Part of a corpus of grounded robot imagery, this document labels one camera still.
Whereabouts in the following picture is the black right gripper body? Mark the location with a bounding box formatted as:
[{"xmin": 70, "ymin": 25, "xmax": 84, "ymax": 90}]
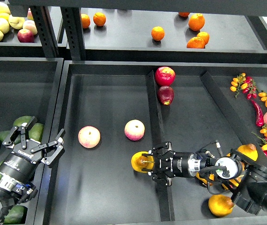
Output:
[{"xmin": 154, "ymin": 151, "xmax": 198, "ymax": 178}]

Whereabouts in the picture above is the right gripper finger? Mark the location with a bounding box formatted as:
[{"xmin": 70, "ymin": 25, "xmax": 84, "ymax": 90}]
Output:
[
  {"xmin": 142, "ymin": 142, "xmax": 173, "ymax": 163},
  {"xmin": 148, "ymin": 171, "xmax": 172, "ymax": 187}
]

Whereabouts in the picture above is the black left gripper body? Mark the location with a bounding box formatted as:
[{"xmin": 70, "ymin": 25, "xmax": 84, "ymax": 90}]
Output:
[{"xmin": 0, "ymin": 139, "xmax": 42, "ymax": 183}]

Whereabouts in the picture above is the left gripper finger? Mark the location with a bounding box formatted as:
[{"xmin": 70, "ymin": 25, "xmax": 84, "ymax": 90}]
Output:
[
  {"xmin": 30, "ymin": 128, "xmax": 66, "ymax": 168},
  {"xmin": 2, "ymin": 116, "xmax": 37, "ymax": 149}
]

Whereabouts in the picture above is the dark green avocado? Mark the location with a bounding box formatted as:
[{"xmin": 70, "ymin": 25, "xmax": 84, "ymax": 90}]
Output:
[
  {"xmin": 0, "ymin": 130, "xmax": 21, "ymax": 144},
  {"xmin": 29, "ymin": 168, "xmax": 37, "ymax": 181}
]

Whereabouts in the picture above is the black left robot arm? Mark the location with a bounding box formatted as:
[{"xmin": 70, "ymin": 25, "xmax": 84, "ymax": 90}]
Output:
[{"xmin": 0, "ymin": 116, "xmax": 66, "ymax": 225}]

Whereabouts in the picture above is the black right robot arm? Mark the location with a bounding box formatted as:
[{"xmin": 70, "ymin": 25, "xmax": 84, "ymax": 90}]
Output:
[{"xmin": 141, "ymin": 142, "xmax": 267, "ymax": 215}]

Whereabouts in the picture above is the green avocado top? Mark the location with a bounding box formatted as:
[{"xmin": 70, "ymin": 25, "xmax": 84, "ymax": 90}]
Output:
[{"xmin": 13, "ymin": 115, "xmax": 37, "ymax": 128}]

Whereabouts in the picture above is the green avocado upright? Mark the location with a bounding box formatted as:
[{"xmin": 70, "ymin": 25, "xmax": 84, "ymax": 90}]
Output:
[{"xmin": 29, "ymin": 123, "xmax": 44, "ymax": 142}]

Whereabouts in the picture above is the dark avocado bottom left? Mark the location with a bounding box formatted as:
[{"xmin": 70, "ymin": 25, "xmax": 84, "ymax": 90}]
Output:
[{"xmin": 3, "ymin": 205, "xmax": 28, "ymax": 225}]

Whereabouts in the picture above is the yellow pear bottom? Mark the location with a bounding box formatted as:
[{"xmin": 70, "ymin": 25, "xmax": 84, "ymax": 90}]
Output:
[{"xmin": 208, "ymin": 195, "xmax": 234, "ymax": 217}]

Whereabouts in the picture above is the yellow pear under gripper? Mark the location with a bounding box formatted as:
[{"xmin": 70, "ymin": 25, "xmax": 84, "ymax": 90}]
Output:
[{"xmin": 215, "ymin": 153, "xmax": 245, "ymax": 190}]

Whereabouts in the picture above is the yellow pear with brown top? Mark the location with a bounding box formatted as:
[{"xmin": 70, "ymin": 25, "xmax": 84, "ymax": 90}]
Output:
[{"xmin": 237, "ymin": 143, "xmax": 258, "ymax": 162}]

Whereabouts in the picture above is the pink apple centre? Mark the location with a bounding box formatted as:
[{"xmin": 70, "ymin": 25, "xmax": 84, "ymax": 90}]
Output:
[{"xmin": 124, "ymin": 120, "xmax": 145, "ymax": 141}]

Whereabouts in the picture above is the pink apple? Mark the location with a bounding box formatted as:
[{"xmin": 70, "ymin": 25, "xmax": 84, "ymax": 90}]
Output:
[
  {"xmin": 78, "ymin": 126, "xmax": 101, "ymax": 149},
  {"xmin": 124, "ymin": 120, "xmax": 145, "ymax": 141}
]

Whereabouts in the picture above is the pink apple left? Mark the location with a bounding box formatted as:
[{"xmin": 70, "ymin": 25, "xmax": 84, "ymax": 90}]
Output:
[{"xmin": 78, "ymin": 126, "xmax": 101, "ymax": 149}]

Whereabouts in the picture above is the black left tray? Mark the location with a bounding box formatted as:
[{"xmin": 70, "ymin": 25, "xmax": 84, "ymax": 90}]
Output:
[{"xmin": 0, "ymin": 57, "xmax": 63, "ymax": 225}]

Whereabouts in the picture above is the dark red apple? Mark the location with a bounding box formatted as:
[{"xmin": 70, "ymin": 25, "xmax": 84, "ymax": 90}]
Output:
[{"xmin": 157, "ymin": 86, "xmax": 174, "ymax": 105}]

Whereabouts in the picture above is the black divided centre tray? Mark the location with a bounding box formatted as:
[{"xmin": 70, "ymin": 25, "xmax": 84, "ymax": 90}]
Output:
[{"xmin": 48, "ymin": 61, "xmax": 267, "ymax": 225}]

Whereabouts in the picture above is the bright red apple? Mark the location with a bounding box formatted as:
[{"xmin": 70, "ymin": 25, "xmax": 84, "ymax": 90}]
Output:
[{"xmin": 155, "ymin": 67, "xmax": 176, "ymax": 86}]

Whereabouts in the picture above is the black upper left shelf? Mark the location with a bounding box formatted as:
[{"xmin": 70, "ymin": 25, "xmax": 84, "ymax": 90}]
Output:
[{"xmin": 0, "ymin": 5, "xmax": 59, "ymax": 58}]

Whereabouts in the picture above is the red apple on shelf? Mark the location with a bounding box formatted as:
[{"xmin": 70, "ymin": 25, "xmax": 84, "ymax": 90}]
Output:
[{"xmin": 17, "ymin": 29, "xmax": 35, "ymax": 43}]

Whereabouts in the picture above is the red chili pepper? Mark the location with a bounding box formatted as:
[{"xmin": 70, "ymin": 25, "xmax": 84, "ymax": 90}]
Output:
[{"xmin": 251, "ymin": 99, "xmax": 264, "ymax": 127}]

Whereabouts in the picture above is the pale peach on shelf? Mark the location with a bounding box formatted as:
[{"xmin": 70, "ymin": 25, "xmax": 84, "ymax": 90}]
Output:
[{"xmin": 23, "ymin": 20, "xmax": 37, "ymax": 36}]

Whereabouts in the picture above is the cherry tomato bunch top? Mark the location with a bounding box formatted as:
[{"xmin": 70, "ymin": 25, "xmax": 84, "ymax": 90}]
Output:
[{"xmin": 230, "ymin": 73, "xmax": 257, "ymax": 99}]

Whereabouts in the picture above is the yellow apple right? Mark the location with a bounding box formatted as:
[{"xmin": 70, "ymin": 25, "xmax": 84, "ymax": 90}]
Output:
[{"xmin": 8, "ymin": 15, "xmax": 25, "ymax": 30}]

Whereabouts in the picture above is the yellow apple middle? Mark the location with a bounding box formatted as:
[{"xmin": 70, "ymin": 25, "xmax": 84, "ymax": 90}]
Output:
[{"xmin": 0, "ymin": 18, "xmax": 10, "ymax": 34}]

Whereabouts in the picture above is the orange front right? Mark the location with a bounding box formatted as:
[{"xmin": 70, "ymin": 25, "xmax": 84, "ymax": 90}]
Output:
[{"xmin": 186, "ymin": 37, "xmax": 205, "ymax": 49}]

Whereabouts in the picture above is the orange centre shelf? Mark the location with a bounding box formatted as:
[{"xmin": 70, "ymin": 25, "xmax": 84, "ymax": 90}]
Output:
[{"xmin": 151, "ymin": 26, "xmax": 165, "ymax": 41}]

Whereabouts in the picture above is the black shelf post left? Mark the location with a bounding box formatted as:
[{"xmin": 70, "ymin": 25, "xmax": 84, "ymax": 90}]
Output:
[{"xmin": 30, "ymin": 6, "xmax": 59, "ymax": 58}]

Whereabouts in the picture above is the black shelf post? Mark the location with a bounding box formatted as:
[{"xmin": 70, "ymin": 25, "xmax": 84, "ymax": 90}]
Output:
[
  {"xmin": 60, "ymin": 7, "xmax": 86, "ymax": 60},
  {"xmin": 30, "ymin": 6, "xmax": 59, "ymax": 58}
]

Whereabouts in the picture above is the black shelf post right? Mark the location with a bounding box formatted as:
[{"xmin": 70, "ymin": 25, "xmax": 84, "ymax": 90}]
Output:
[{"xmin": 60, "ymin": 7, "xmax": 86, "ymax": 60}]

